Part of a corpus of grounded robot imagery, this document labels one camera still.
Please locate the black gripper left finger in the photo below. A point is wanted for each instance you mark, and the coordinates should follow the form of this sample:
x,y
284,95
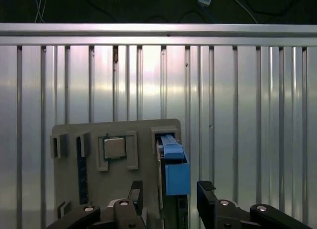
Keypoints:
x,y
135,214

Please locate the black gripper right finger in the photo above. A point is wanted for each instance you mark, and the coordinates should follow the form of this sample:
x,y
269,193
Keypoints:
x,y
208,209

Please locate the hard disk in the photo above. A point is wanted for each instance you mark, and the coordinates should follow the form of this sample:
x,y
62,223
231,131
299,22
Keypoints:
x,y
177,179

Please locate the grey parts rack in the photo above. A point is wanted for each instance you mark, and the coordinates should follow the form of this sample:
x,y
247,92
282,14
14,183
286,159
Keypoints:
x,y
146,174

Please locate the silver CPU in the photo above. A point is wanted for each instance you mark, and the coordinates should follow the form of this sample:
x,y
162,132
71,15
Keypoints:
x,y
115,148

